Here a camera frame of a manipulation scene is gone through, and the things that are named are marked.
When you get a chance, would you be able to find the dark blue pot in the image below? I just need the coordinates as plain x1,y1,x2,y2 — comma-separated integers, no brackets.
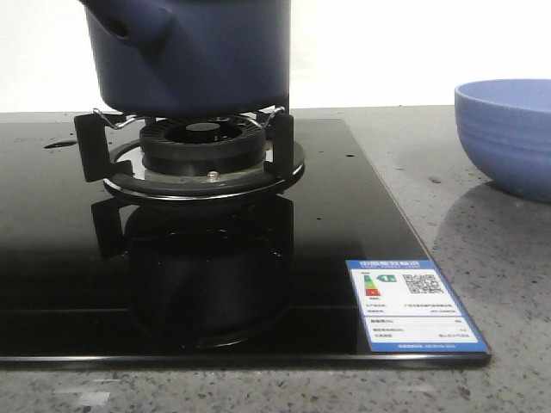
83,1,291,117

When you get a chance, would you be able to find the light blue bowl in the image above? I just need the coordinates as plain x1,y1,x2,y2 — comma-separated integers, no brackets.
455,78,550,203

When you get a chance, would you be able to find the right burner with pot support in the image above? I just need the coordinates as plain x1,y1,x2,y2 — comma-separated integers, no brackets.
74,106,305,203

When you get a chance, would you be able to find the blue energy label sticker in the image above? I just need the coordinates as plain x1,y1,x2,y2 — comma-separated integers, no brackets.
346,260,489,354

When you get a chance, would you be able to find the black glass gas stove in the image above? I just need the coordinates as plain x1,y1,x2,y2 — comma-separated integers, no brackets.
1,119,491,369

